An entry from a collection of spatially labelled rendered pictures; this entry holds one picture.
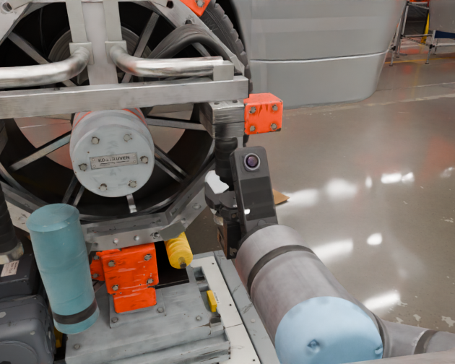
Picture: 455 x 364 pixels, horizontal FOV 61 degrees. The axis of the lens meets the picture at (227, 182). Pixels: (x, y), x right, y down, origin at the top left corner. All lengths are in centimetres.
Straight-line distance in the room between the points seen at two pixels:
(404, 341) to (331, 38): 100
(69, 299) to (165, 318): 46
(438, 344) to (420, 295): 134
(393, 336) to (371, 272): 136
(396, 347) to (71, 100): 49
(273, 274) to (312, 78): 95
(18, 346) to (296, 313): 81
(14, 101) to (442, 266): 177
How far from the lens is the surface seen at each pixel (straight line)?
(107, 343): 121
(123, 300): 100
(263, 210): 50
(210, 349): 124
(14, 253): 65
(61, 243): 75
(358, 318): 38
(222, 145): 59
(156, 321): 123
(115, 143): 64
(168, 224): 90
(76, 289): 82
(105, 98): 57
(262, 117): 85
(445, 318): 173
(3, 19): 76
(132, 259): 93
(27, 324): 107
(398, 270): 188
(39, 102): 58
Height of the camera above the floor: 111
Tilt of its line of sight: 27 degrees down
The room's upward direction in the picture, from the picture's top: straight up
